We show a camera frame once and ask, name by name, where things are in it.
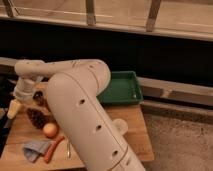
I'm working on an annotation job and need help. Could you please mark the dark grape bunch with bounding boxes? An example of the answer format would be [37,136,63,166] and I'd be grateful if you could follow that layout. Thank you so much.
[26,108,54,129]

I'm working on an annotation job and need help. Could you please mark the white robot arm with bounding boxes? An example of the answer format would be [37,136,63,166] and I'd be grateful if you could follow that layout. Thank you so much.
[8,59,146,171]

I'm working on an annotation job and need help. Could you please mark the small metal cup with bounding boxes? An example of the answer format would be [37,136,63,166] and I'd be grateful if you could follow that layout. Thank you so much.
[33,91,45,106]

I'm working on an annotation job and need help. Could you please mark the white plastic cup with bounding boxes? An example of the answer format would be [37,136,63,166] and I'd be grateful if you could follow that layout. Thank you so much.
[113,118,128,135]

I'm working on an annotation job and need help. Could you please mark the wooden board table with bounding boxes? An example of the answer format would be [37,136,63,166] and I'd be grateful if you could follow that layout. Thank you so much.
[0,81,155,171]

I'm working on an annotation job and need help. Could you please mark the apple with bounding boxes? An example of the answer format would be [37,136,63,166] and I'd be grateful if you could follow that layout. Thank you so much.
[43,123,58,138]

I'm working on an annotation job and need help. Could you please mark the grey cloth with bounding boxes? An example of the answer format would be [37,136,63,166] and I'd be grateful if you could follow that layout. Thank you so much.
[23,140,51,163]

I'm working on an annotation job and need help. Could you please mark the orange carrot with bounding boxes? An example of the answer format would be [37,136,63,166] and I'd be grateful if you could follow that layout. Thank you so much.
[44,135,65,163]

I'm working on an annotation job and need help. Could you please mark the green plastic tray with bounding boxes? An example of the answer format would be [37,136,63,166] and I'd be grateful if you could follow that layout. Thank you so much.
[97,71,143,105]

